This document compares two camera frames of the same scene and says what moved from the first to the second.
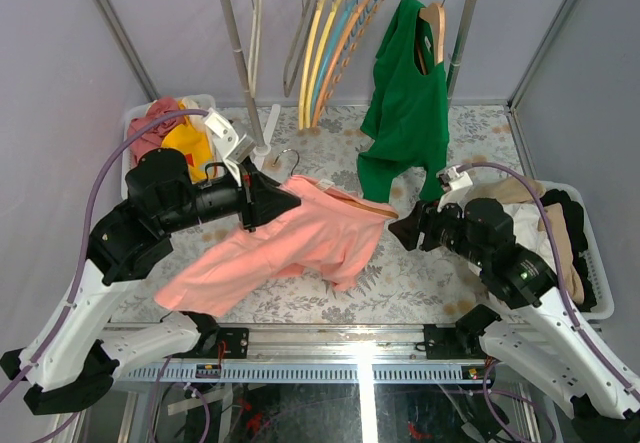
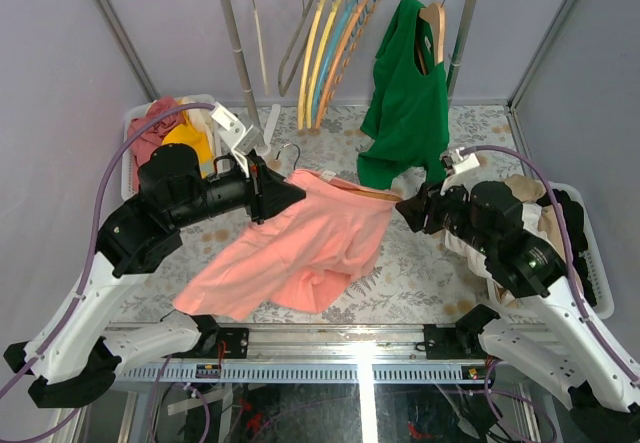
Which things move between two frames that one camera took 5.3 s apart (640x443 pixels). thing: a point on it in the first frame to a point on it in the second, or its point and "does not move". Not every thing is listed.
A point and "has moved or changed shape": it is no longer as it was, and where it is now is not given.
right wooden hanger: (436, 14) does not move
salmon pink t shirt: (333, 230) has moved or changed shape
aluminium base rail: (322, 353) does not move
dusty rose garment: (153, 138) does not move
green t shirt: (408, 122) does not move
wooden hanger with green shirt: (377, 209) to (360, 192)
